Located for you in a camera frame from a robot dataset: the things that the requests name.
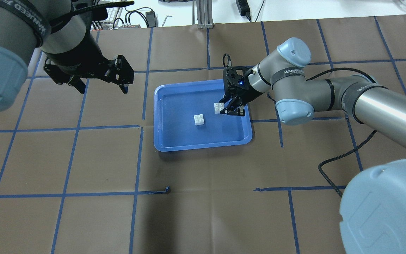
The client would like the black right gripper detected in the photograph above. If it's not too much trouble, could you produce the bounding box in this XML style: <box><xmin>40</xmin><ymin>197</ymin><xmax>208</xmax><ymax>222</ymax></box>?
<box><xmin>219</xmin><ymin>66</ymin><xmax>256</xmax><ymax>117</ymax></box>

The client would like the aluminium frame post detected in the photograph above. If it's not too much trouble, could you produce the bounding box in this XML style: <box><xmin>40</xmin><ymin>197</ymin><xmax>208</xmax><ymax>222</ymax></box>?
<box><xmin>193</xmin><ymin>0</ymin><xmax>214</xmax><ymax>29</ymax></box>

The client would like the blue plastic tray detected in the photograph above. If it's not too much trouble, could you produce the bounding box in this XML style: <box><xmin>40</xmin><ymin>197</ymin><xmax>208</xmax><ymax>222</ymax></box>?
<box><xmin>153</xmin><ymin>79</ymin><xmax>253</xmax><ymax>152</ymax></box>

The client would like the black power adapter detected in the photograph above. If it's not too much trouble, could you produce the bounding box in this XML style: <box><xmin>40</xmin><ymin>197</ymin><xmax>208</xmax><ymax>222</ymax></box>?
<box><xmin>235</xmin><ymin>0</ymin><xmax>250</xmax><ymax>17</ymax></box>

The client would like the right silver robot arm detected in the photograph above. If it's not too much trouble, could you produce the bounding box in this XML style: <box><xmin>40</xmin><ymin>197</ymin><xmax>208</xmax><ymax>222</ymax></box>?
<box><xmin>220</xmin><ymin>37</ymin><xmax>406</xmax><ymax>254</ymax></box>

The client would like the white block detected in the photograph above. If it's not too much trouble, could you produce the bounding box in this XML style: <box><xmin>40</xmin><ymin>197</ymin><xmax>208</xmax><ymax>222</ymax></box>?
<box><xmin>193</xmin><ymin>114</ymin><xmax>205</xmax><ymax>126</ymax></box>
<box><xmin>214</xmin><ymin>102</ymin><xmax>225</xmax><ymax>114</ymax></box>

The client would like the brown paper table cover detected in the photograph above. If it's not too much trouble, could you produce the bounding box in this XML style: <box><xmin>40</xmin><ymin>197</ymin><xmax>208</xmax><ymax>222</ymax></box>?
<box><xmin>0</xmin><ymin>16</ymin><xmax>406</xmax><ymax>254</ymax></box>

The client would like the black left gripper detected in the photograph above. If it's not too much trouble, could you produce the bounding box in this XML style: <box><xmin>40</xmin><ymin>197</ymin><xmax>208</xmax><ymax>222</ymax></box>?
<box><xmin>43</xmin><ymin>55</ymin><xmax>134</xmax><ymax>94</ymax></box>

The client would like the white keyboard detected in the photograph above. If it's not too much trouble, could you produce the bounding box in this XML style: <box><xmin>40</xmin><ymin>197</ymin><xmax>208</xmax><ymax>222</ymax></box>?
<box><xmin>92</xmin><ymin>8</ymin><xmax>121</xmax><ymax>30</ymax></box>

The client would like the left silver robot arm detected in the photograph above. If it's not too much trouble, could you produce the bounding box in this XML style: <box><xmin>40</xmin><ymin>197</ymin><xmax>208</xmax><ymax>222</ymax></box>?
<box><xmin>0</xmin><ymin>0</ymin><xmax>134</xmax><ymax>111</ymax></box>

